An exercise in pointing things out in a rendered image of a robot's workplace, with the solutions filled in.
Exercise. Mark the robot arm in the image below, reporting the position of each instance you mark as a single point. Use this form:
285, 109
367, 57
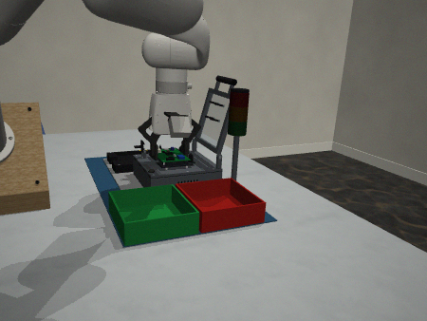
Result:
180, 41

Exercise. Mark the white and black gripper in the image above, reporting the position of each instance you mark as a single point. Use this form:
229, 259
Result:
164, 102

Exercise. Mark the green open-top bin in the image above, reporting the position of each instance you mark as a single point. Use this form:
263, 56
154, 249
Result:
152, 213

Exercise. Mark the red open bin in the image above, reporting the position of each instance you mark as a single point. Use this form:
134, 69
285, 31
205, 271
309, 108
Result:
223, 204

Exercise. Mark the green circuit board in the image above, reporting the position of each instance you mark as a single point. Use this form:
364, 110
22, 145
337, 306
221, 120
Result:
169, 155

